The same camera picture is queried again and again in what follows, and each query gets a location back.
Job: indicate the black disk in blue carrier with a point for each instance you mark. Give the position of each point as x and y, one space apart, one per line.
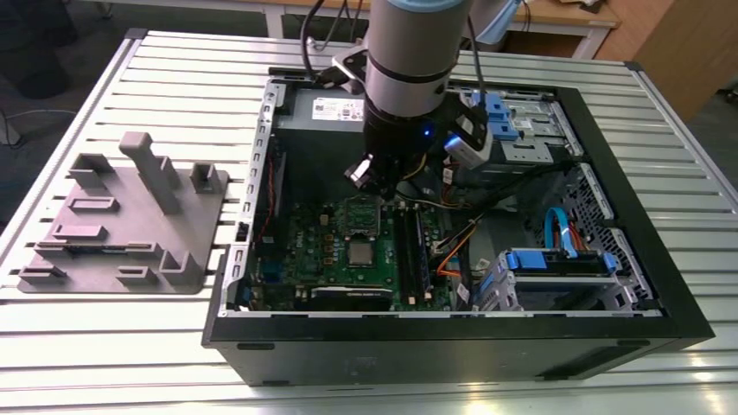
527 260

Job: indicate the CPU socket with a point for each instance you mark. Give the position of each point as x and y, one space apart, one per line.
360 266

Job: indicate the silver drive cage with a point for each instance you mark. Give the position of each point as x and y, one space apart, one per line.
524 151

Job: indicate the grey plastic parts rack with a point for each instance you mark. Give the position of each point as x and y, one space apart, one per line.
132 242

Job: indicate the black RAM slot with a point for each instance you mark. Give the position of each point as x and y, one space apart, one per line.
405 259
421 259

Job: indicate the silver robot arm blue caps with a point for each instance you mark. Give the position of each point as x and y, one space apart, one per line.
403 56

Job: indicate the silver disk bay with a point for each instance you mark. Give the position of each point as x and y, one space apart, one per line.
567 281

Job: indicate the wooden cabinet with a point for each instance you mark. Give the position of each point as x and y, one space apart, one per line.
680 52

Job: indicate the blue plastic drive carrier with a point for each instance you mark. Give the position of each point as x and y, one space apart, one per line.
504 112

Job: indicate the small wrist camera box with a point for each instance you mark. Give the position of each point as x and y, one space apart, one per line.
357 175

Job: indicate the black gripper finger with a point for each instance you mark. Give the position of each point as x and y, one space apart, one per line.
388 183

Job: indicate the black PC case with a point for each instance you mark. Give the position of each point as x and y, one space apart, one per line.
403 354

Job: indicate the black graphics card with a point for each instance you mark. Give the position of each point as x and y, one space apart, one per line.
345 298

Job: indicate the white label sticker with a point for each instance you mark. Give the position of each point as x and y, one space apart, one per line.
333 110

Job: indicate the black office chair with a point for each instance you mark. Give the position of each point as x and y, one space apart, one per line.
34 65

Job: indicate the green motherboard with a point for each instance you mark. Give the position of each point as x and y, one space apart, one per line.
311 259

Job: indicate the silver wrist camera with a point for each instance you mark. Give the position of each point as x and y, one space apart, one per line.
475 147

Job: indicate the silver square CPU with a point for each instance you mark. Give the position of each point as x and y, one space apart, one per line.
361 254

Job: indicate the wooden desk white legs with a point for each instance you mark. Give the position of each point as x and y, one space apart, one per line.
564 15

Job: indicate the grey power supply box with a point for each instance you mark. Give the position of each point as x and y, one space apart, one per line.
316 160

